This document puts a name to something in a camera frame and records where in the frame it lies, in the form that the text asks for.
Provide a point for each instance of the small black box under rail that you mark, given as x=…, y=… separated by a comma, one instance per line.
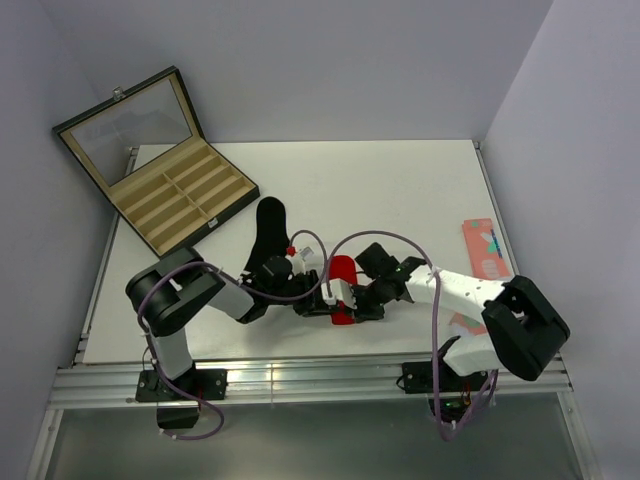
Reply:
x=177, y=418

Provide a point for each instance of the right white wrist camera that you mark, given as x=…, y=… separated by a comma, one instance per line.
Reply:
x=338, y=291

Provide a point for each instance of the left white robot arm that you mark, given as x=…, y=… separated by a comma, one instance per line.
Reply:
x=167, y=295

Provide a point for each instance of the red santa sock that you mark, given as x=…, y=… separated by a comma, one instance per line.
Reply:
x=342, y=267

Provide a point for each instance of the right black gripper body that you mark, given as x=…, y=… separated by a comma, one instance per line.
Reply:
x=370, y=299

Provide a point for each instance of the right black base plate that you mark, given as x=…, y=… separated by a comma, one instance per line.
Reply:
x=417, y=378

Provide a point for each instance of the black compartment display box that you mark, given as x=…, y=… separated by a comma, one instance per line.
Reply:
x=146, y=151

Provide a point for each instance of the pink patterned sock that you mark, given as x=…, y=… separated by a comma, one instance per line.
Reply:
x=487, y=262

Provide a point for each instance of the aluminium table frame rail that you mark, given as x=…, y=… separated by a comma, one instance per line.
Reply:
x=248, y=382

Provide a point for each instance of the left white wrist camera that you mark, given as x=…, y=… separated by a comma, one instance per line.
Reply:
x=299, y=258

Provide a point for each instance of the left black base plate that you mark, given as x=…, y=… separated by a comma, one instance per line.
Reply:
x=207, y=384

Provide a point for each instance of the black striped sock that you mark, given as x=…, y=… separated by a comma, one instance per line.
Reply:
x=271, y=233

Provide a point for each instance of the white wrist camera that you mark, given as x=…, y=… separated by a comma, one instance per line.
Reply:
x=338, y=291
x=299, y=258

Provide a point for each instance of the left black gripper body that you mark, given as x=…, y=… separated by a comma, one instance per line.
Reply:
x=300, y=285

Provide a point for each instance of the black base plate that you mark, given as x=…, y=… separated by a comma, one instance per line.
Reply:
x=417, y=378
x=207, y=384

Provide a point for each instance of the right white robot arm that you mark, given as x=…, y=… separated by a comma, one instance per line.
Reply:
x=523, y=331

